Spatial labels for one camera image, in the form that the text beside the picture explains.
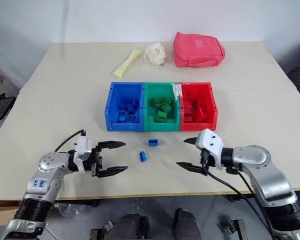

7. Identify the metal caster bracket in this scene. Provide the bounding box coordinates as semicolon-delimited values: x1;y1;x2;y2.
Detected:
89;219;116;240
219;218;246;240

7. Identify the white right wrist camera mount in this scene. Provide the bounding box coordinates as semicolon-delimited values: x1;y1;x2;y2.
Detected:
194;128;225;168

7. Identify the white crumpled cloth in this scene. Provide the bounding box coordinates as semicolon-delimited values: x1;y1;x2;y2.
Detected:
142;42;167;67

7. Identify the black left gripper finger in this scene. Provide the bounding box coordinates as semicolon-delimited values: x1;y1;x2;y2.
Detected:
97;165;129;179
97;140;127;151

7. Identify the black metal stand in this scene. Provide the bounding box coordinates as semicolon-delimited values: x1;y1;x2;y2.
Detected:
0;87;17;123

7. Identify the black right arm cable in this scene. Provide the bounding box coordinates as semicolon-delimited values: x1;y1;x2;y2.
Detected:
201;149;275;231

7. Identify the brown cardboard box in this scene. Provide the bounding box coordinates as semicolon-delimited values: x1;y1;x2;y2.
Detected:
0;199;23;226

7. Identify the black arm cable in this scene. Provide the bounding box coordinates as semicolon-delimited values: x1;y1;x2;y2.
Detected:
54;129;87;152
201;149;275;231

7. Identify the green plastic bin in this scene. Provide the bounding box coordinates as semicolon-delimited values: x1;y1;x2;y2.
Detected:
142;81;182;132

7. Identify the large green building block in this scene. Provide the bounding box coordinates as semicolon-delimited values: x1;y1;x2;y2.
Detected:
153;96;173;108

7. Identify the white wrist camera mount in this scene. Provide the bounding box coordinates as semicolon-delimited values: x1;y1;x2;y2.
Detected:
194;128;225;168
73;135;94;174

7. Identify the yellow plastic packet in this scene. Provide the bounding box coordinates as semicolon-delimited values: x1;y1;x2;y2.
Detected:
111;48;142;78

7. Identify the red plastic bin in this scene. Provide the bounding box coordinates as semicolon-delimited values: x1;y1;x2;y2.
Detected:
177;81;219;132

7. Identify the blue plastic bin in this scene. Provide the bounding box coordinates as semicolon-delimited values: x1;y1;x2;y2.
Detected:
104;81;146;132

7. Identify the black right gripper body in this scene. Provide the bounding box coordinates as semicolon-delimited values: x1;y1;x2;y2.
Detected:
198;148;218;172

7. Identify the long blue building block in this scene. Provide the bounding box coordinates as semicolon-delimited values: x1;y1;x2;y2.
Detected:
138;150;149;164

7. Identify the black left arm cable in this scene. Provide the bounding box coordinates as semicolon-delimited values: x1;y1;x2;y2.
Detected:
54;129;87;152

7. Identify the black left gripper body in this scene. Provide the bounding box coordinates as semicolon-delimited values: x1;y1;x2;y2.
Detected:
82;145;104;178

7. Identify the dark rounded shape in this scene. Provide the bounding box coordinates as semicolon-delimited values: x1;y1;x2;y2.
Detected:
174;208;200;240
114;212;149;240

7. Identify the pink fabric bag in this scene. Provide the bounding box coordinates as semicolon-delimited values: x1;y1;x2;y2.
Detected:
172;31;226;68

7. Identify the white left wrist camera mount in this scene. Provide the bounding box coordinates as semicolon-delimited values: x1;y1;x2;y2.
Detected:
73;135;94;174

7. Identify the clear plastic wrap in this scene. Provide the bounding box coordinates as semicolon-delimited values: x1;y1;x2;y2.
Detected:
53;201;81;217

